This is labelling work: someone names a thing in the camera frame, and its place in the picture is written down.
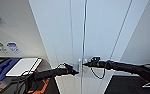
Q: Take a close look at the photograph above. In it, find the wall socket plate blue label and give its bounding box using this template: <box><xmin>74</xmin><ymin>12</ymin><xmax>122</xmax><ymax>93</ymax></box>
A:
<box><xmin>6</xmin><ymin>41</ymin><xmax>22</xmax><ymax>55</ymax></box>

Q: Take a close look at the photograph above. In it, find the white tray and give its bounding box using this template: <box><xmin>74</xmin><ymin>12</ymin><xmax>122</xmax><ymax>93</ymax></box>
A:
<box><xmin>6</xmin><ymin>57</ymin><xmax>44</xmax><ymax>78</ymax></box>

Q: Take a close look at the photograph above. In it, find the white wire rack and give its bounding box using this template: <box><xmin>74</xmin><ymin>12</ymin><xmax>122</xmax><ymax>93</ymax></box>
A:
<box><xmin>140</xmin><ymin>81</ymin><xmax>150</xmax><ymax>90</ymax></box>

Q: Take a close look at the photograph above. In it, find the orange folding stand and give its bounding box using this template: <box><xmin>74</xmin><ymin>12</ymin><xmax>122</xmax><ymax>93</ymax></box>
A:
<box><xmin>25</xmin><ymin>77</ymin><xmax>52</xmax><ymax>94</ymax></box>

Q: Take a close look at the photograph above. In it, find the white wardrobe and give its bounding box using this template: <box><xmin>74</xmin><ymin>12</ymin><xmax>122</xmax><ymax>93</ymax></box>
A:
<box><xmin>27</xmin><ymin>0</ymin><xmax>150</xmax><ymax>94</ymax></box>

